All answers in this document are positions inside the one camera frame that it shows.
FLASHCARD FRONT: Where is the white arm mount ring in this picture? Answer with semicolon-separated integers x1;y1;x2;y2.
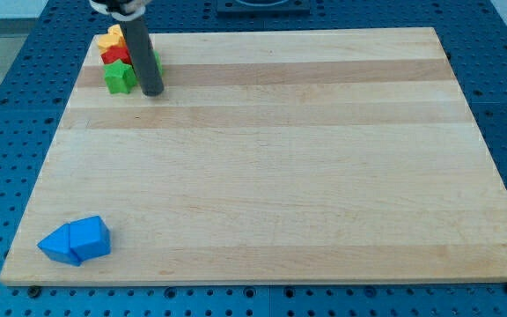
88;0;149;22

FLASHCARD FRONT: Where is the red block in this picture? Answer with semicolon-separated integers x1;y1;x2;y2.
100;47;132;65

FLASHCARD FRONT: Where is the blue cube block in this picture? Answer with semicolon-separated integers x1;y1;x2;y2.
70;216;111;262

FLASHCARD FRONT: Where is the green star block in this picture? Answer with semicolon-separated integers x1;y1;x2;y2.
103;60;137;94

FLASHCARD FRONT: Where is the blue triangular block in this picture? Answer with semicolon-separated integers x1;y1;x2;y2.
37;224;81;266

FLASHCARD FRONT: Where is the orange yellow block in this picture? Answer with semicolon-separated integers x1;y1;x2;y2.
97;33;125;54

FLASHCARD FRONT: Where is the green block behind stick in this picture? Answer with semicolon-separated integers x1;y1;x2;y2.
153;50;163;76

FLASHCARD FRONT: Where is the wooden board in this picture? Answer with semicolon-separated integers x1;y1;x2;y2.
0;27;507;286

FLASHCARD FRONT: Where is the yellow block behind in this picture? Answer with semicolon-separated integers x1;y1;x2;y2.
107;24;123;37

